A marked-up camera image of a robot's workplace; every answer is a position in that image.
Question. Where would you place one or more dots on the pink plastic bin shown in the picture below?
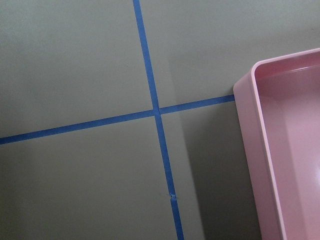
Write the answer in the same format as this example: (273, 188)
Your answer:
(278, 106)

